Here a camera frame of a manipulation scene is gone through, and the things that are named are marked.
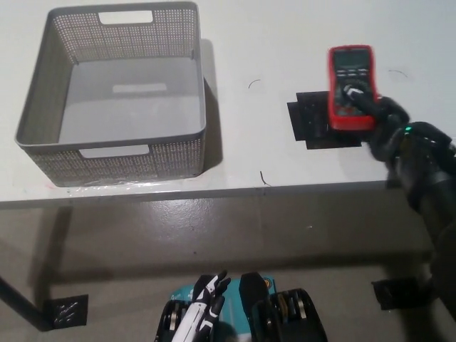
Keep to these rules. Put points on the clear adhesive tape strip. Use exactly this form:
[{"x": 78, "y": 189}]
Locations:
[{"x": 124, "y": 184}]

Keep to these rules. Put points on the grey perforated plastic basket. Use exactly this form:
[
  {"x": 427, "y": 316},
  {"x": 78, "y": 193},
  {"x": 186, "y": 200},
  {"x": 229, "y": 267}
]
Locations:
[{"x": 132, "y": 160}]

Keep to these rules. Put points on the black metal table leg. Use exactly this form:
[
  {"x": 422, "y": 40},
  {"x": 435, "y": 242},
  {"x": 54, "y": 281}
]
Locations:
[{"x": 18, "y": 301}]

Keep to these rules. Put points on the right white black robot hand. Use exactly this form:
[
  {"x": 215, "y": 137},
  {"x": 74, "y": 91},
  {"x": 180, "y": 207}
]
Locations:
[{"x": 390, "y": 117}]

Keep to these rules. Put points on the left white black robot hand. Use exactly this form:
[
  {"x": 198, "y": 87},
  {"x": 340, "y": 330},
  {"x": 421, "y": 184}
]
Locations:
[{"x": 199, "y": 313}]

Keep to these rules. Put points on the black tape patch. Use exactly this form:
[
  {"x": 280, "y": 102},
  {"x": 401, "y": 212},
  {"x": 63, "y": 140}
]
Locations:
[{"x": 310, "y": 114}]

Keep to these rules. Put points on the red digital multimeter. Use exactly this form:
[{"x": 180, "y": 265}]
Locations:
[{"x": 349, "y": 60}]

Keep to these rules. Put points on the black teal robot torso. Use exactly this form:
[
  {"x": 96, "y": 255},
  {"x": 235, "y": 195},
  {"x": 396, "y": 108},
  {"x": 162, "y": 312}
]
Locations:
[{"x": 256, "y": 303}]

